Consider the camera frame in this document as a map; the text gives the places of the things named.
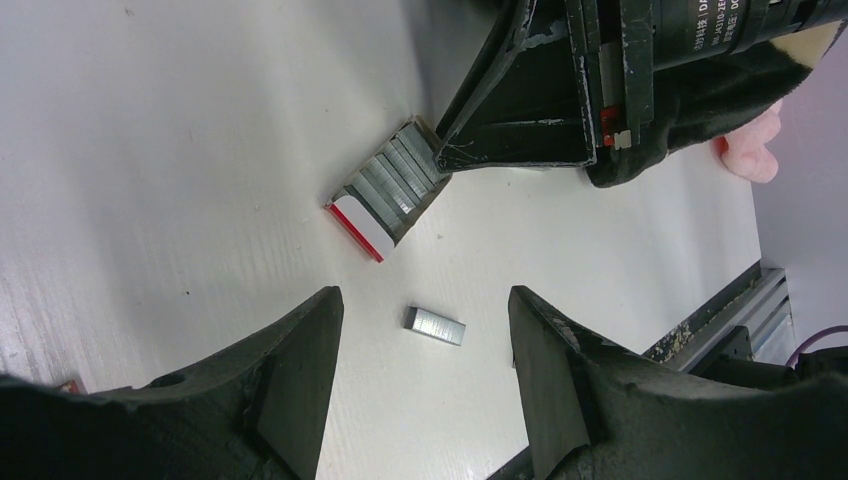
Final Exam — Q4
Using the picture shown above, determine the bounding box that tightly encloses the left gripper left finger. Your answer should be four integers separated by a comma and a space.
1, 286, 344, 479

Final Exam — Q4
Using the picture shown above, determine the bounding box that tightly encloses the pink cloth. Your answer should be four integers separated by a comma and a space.
713, 100, 783, 184

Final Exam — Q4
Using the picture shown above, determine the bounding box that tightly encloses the black pillow with beige flowers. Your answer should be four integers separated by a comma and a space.
586, 20, 847, 188

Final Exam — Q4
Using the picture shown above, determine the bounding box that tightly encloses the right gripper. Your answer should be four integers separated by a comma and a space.
435, 0, 847, 173

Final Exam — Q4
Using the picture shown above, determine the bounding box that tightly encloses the box of staples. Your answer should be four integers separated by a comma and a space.
324, 116, 452, 263

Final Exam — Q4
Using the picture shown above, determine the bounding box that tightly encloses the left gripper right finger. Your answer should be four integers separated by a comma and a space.
508, 286, 847, 479

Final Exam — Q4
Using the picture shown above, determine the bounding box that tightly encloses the closed red white staple box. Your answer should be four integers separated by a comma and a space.
57, 378, 86, 394

